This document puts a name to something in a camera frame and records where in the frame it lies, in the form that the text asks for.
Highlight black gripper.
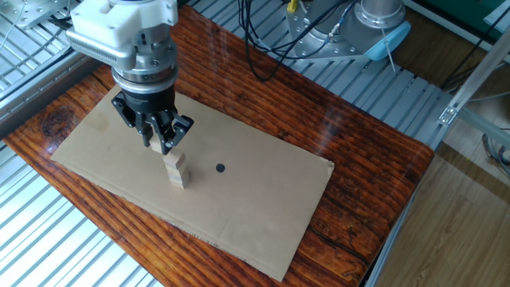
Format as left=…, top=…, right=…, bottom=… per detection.
left=111, top=85, right=195, bottom=155

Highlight brown cardboard sheet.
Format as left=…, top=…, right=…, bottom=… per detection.
left=50, top=69, right=335, bottom=283

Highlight silver plate with holes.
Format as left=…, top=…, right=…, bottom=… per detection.
left=0, top=0, right=71, bottom=31

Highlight glossy brown wooden board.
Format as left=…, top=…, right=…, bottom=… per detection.
left=2, top=6, right=435, bottom=287

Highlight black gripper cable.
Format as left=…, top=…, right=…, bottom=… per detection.
left=237, top=0, right=359, bottom=83

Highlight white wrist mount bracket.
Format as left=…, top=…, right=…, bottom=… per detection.
left=65, top=0, right=179, bottom=71

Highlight grey aluminium frame beam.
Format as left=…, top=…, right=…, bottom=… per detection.
left=0, top=47, right=104, bottom=139

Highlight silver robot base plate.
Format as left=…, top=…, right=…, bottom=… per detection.
left=285, top=0, right=374, bottom=64

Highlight white cable tie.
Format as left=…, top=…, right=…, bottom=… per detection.
left=381, top=29, right=398, bottom=73

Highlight aluminium frame post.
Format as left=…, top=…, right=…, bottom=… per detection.
left=437, top=26, right=510, bottom=139

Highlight grey floor cables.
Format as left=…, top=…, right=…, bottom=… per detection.
left=481, top=133, right=510, bottom=179

